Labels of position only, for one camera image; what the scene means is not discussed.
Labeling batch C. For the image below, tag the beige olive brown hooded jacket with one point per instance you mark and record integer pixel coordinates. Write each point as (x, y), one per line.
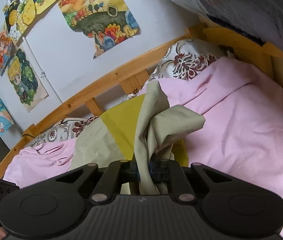
(141, 128)

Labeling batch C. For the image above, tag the floral satin pillow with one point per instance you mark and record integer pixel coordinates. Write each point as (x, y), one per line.
(185, 60)

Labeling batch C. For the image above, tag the blond anime boy poster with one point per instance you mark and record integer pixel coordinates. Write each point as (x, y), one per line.
(25, 81)

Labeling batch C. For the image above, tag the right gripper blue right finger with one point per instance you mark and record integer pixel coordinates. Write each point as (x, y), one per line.
(171, 174)

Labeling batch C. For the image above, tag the orange-haired girl poster top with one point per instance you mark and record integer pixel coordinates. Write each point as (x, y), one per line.
(6, 46)

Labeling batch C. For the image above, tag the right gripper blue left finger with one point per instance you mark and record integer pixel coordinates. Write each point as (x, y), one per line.
(120, 177)

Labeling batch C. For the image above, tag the landscape painting poster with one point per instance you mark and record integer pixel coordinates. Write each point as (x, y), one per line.
(107, 22)

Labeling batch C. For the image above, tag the wooden bed frame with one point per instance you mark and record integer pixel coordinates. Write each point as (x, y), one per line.
(132, 75)

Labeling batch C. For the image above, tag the yellow cartoon poster strip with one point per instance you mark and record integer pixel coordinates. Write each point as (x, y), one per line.
(20, 16)

